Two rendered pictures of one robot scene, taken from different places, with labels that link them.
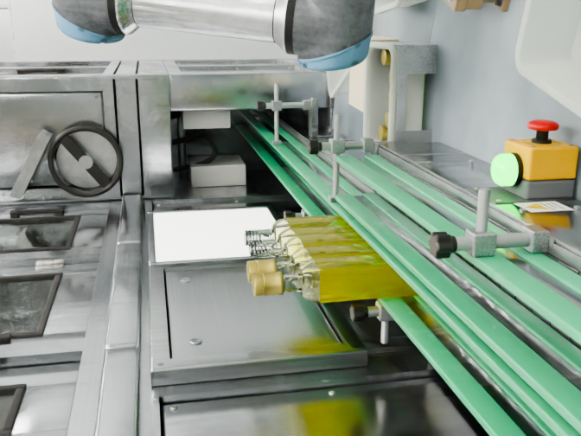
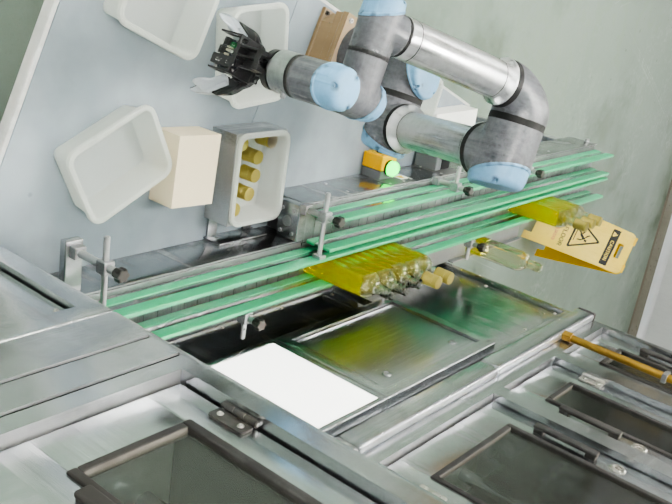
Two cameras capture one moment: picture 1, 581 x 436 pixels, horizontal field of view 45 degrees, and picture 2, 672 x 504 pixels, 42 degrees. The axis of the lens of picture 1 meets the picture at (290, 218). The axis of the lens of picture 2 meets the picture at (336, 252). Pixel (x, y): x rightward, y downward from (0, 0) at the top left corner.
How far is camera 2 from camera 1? 3.03 m
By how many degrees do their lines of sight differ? 121
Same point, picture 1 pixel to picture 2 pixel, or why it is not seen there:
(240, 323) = (413, 335)
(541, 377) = (474, 208)
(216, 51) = not seen: outside the picture
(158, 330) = (463, 353)
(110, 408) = (529, 344)
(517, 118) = (340, 148)
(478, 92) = (309, 143)
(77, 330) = (483, 414)
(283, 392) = not seen: hidden behind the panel
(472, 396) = (445, 244)
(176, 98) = not seen: hidden behind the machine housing
